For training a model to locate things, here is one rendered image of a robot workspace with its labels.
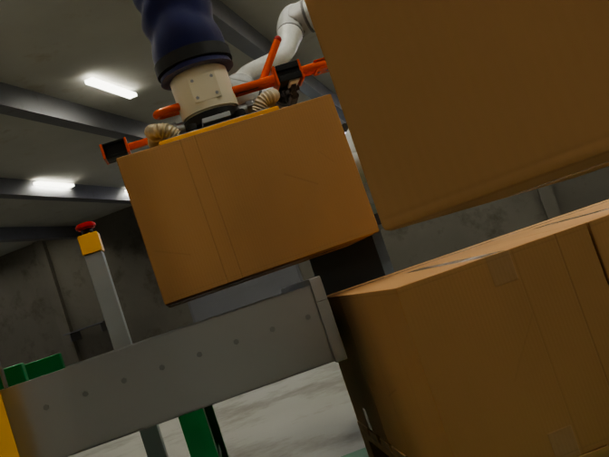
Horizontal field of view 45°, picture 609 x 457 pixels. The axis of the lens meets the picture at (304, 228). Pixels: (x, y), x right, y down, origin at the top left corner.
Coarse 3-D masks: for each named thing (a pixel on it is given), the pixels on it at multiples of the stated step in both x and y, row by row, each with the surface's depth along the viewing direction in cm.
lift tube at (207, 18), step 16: (144, 0) 209; (160, 0) 206; (176, 0) 207; (192, 0) 208; (208, 0) 213; (144, 16) 209; (160, 16) 207; (176, 16) 206; (192, 16) 207; (208, 16) 212; (144, 32) 213; (160, 32) 207; (176, 32) 205; (192, 32) 206; (208, 32) 208; (160, 48) 207; (176, 48) 206; (192, 64) 205; (224, 64) 214; (160, 80) 212
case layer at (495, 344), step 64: (448, 256) 216; (512, 256) 138; (576, 256) 140; (384, 320) 151; (448, 320) 135; (512, 320) 137; (576, 320) 138; (384, 384) 171; (448, 384) 134; (512, 384) 135; (576, 384) 137; (448, 448) 134; (512, 448) 134; (576, 448) 135
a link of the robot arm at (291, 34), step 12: (288, 24) 280; (288, 36) 276; (300, 36) 281; (288, 48) 272; (264, 60) 263; (276, 60) 267; (288, 60) 272; (240, 72) 255; (252, 72) 259; (240, 96) 244; (252, 96) 245
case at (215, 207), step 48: (192, 144) 194; (240, 144) 196; (288, 144) 198; (336, 144) 200; (144, 192) 190; (192, 192) 192; (240, 192) 194; (288, 192) 196; (336, 192) 198; (144, 240) 189; (192, 240) 191; (240, 240) 193; (288, 240) 194; (336, 240) 196; (192, 288) 189
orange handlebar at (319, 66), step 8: (312, 64) 217; (320, 64) 217; (304, 72) 217; (312, 72) 221; (320, 72) 220; (256, 80) 214; (264, 80) 214; (272, 80) 215; (232, 88) 213; (240, 88) 213; (248, 88) 214; (256, 88) 218; (264, 88) 219; (176, 104) 210; (160, 112) 209; (168, 112) 210; (176, 112) 214; (128, 144) 235; (136, 144) 235; (144, 144) 236
